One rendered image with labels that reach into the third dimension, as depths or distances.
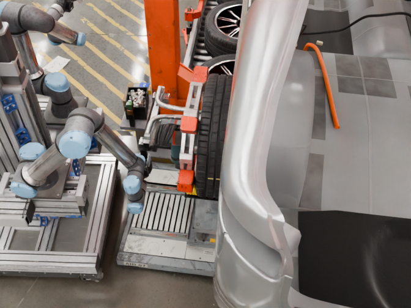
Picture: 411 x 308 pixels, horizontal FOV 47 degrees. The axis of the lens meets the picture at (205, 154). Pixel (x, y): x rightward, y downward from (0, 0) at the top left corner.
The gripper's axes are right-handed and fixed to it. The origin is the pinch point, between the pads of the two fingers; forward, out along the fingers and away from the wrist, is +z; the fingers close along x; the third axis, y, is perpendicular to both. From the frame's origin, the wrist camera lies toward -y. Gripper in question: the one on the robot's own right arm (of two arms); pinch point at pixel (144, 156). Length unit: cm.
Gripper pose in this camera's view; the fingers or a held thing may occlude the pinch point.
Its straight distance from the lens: 245.2
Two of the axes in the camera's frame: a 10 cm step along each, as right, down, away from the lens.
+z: 0.3, -7.6, 6.5
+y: 0.2, -6.5, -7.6
